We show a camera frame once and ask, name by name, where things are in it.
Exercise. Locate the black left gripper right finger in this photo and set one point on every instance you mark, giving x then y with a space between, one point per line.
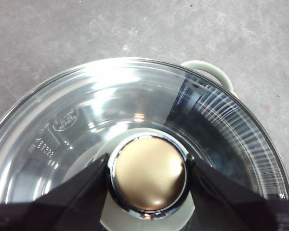
231 207

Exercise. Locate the glass lid with green knob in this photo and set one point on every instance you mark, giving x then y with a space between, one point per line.
135 101

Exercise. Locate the pale green electric pot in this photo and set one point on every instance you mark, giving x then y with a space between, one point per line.
220 73

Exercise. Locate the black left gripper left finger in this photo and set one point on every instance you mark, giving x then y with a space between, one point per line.
62 207

